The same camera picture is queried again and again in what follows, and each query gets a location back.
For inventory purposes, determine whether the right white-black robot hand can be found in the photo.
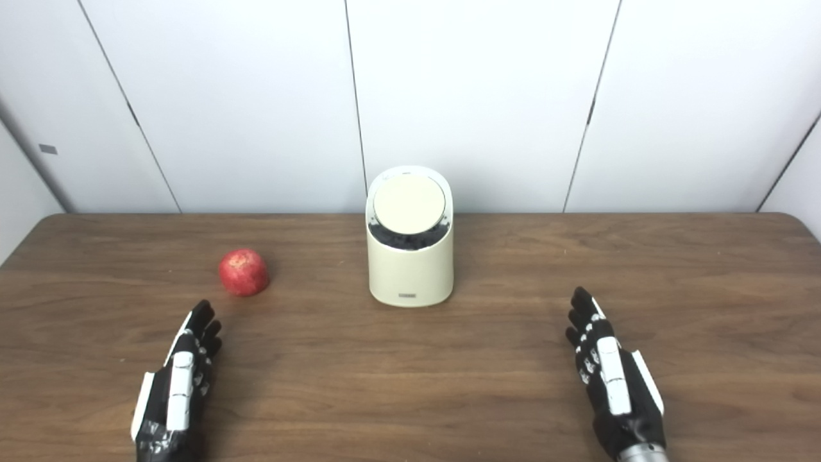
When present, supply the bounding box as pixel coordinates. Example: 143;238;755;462
565;286;668;459

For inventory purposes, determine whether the red apple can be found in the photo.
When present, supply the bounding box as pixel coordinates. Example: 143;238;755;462
218;249;271;297

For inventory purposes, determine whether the left white-black robot hand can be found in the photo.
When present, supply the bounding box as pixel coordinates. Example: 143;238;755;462
131;299;223;462

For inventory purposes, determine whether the cream-colored desktop bin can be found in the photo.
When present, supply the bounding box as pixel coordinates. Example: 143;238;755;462
366;166;455;307

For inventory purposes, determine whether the round cream bin lid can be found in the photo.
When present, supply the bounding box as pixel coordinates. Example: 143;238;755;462
373;173;446;235

